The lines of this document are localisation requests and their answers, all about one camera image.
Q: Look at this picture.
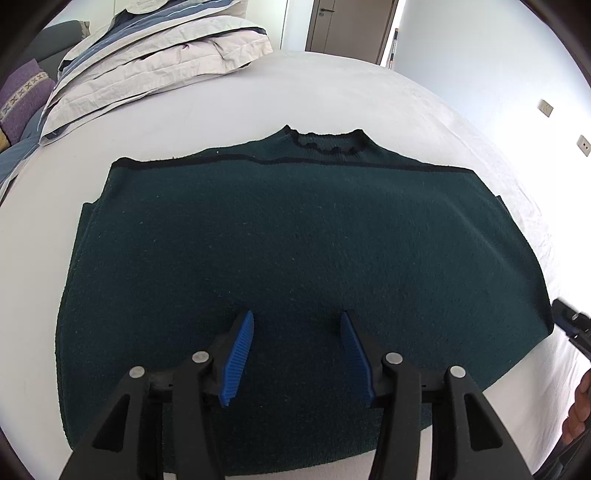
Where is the bed with grey sheet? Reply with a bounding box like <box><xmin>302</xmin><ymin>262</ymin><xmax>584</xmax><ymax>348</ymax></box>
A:
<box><xmin>0</xmin><ymin>21</ymin><xmax>591</xmax><ymax>480</ymax></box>

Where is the blue pillow with grey border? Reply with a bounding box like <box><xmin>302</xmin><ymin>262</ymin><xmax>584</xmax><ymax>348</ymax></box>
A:
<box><xmin>0</xmin><ymin>111</ymin><xmax>48</xmax><ymax>205</ymax></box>

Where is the folded blue grey duvet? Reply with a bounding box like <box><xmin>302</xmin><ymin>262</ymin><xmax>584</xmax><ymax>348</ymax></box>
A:
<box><xmin>58</xmin><ymin>0</ymin><xmax>249</xmax><ymax>77</ymax></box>

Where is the purple patterned cushion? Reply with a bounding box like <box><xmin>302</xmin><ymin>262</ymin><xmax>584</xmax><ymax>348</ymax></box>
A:
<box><xmin>0</xmin><ymin>58</ymin><xmax>57</xmax><ymax>145</ymax></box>

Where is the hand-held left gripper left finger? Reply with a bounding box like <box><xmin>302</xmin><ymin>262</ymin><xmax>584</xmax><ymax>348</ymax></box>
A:
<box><xmin>58</xmin><ymin>310</ymin><xmax>256</xmax><ymax>480</ymax></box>

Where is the brown door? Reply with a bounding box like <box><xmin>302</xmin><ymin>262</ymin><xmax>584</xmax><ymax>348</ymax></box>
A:
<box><xmin>305</xmin><ymin>0</ymin><xmax>400</xmax><ymax>65</ymax></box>

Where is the person's right hand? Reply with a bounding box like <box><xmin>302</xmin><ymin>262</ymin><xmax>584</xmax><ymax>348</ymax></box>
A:
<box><xmin>560</xmin><ymin>369</ymin><xmax>591</xmax><ymax>445</ymax></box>

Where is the dark green knit sweater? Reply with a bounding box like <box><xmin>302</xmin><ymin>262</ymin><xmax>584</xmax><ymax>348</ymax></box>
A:
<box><xmin>54</xmin><ymin>124</ymin><xmax>555</xmax><ymax>476</ymax></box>

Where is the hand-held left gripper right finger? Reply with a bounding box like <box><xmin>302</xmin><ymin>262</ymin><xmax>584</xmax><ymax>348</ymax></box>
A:
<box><xmin>340</xmin><ymin>311</ymin><xmax>534</xmax><ymax>480</ymax></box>

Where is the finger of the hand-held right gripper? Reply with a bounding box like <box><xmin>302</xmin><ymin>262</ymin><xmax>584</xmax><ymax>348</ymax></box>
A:
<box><xmin>551</xmin><ymin>299</ymin><xmax>591</xmax><ymax>361</ymax></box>

